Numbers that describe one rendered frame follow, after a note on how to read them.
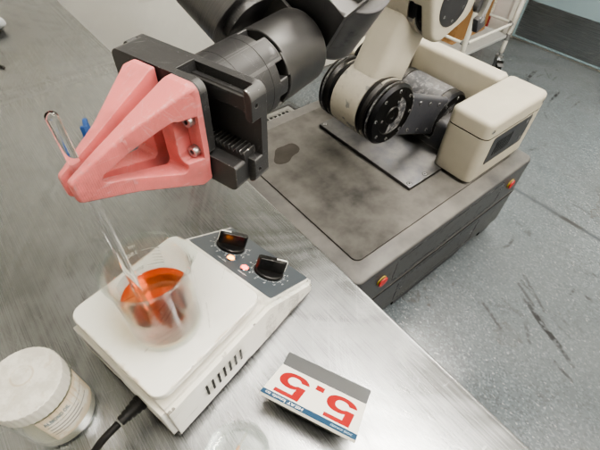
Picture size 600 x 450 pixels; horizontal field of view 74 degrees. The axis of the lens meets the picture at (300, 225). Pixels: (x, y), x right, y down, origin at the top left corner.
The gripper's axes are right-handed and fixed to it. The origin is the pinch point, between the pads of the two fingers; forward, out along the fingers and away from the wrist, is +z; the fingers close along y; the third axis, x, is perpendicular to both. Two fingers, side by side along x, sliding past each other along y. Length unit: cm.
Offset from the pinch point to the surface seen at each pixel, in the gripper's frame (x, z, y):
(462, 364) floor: 101, -62, 34
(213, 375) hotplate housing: 20.4, -0.6, 5.1
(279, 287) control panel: 20.5, -11.2, 4.4
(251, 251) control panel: 21.9, -13.9, -1.6
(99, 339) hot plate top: 17.0, 3.3, -3.4
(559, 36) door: 91, -302, 13
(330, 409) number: 23.2, -4.8, 14.7
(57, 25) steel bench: 26, -42, -82
